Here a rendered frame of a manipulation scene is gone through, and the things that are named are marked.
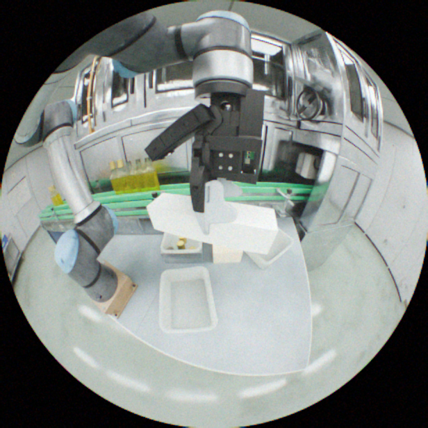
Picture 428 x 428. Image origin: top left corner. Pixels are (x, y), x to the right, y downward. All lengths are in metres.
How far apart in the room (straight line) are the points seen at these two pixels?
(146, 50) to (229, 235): 0.29
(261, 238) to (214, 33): 0.29
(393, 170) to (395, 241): 1.31
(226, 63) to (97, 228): 0.47
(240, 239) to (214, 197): 0.09
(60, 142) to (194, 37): 0.40
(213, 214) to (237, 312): 0.39
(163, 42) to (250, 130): 0.17
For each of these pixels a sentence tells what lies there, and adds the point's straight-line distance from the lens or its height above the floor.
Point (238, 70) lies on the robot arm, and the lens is 0.16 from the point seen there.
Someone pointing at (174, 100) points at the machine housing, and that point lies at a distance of 0.84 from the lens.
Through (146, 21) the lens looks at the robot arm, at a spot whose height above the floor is 1.38.
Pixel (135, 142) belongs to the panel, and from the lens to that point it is 0.86.
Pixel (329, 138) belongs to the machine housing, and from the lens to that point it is 0.78.
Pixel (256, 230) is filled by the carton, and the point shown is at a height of 1.10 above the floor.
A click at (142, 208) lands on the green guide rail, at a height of 0.92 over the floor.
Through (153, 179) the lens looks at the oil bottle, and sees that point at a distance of 0.69.
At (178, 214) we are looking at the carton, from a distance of 0.22.
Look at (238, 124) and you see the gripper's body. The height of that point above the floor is 1.24.
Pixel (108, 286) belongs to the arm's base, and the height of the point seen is 0.87.
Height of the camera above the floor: 1.23
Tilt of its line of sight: 36 degrees down
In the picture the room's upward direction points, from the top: straight up
